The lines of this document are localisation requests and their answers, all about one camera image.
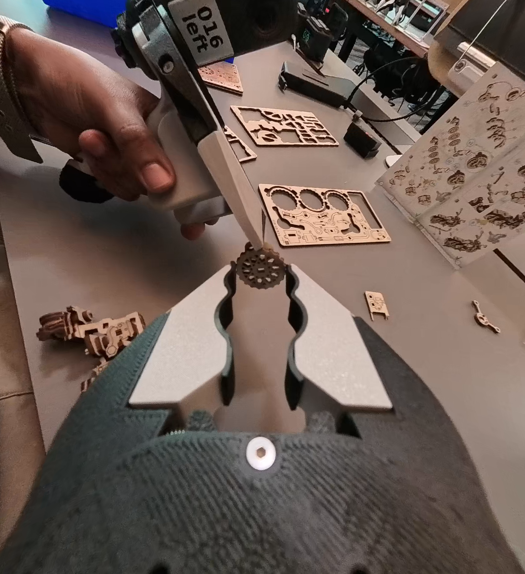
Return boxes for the wooden model vehicle assembly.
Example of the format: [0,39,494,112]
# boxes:
[36,306,147,392]

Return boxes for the person's beige pants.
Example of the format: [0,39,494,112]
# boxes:
[0,247,48,574]

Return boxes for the printed instruction sheet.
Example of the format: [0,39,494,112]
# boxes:
[376,60,525,271]

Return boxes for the small black box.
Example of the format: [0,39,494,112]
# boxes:
[343,120,383,159]

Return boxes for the plywood sheet with small parts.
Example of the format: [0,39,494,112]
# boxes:
[230,105,340,148]

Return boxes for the grey desk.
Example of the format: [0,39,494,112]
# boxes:
[0,0,525,574]

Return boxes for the large desk monitor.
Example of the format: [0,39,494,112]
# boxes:
[428,0,525,98]

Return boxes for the black charger dock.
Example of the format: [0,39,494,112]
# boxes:
[297,0,349,63]

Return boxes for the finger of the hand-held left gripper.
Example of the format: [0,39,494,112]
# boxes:
[197,130,268,252]

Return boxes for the person's left hand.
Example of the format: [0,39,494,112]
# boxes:
[7,27,209,241]

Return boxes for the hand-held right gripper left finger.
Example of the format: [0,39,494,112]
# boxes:
[128,264,237,411]

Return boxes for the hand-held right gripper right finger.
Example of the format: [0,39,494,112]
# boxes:
[285,264,394,412]

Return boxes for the plywood sheet with gear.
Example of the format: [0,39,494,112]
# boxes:
[222,125,258,163]

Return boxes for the wooden lever piece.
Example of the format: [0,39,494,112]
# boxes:
[471,300,502,335]

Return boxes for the black bar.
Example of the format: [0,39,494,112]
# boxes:
[278,61,358,109]

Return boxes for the plywood sheet with keyhole cutouts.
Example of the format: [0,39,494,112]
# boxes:
[258,182,392,248]

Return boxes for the blue plastic bin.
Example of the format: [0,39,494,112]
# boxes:
[46,0,129,28]

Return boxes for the black cable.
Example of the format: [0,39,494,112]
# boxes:
[347,56,429,123]

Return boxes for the small square wooden piece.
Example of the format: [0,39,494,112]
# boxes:
[364,291,390,322]

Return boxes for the wooden spoked wheel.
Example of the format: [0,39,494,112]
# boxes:
[232,242,289,293]

